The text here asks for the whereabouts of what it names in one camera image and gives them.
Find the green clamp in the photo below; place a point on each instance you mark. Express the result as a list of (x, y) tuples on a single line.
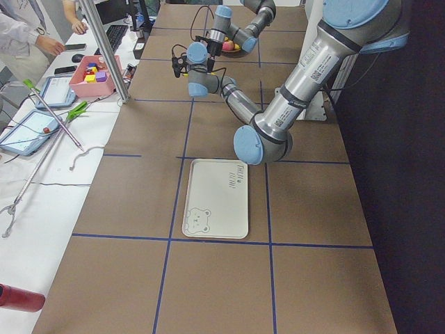
[(76, 111)]

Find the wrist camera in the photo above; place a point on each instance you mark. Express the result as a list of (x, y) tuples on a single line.
[(179, 65)]

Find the black keyboard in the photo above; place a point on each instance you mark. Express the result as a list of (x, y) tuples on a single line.
[(115, 34)]

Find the metal reacher grabber tool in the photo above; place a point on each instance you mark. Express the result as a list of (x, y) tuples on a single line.
[(62, 128)]

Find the person in white shirt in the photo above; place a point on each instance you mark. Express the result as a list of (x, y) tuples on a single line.
[(26, 47)]

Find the blue teach pendant far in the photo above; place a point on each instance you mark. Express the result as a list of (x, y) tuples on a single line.
[(56, 92)]

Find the red bottle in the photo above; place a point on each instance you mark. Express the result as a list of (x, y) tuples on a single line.
[(14, 298)]

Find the cream bear tray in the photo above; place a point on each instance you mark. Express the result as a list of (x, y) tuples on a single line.
[(217, 199)]

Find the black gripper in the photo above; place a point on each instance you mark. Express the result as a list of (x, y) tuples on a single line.
[(216, 48)]

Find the blue teach pendant near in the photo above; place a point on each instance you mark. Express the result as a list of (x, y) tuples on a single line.
[(29, 133)]

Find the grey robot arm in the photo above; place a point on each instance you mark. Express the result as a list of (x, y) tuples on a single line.
[(246, 37), (346, 28)]

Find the pink white apple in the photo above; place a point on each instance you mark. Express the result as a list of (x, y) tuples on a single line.
[(228, 46)]

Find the pink plastic bin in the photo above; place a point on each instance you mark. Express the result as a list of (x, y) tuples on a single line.
[(92, 78)]

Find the aluminium frame post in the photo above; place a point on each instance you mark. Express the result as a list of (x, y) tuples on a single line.
[(90, 11)]

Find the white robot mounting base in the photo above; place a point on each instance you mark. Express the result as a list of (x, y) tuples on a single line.
[(313, 110)]

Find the brown wicker basket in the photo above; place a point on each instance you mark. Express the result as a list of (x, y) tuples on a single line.
[(231, 53)]

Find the blue teach pendant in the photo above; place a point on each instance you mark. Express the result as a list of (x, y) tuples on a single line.
[(56, 92), (29, 133)]

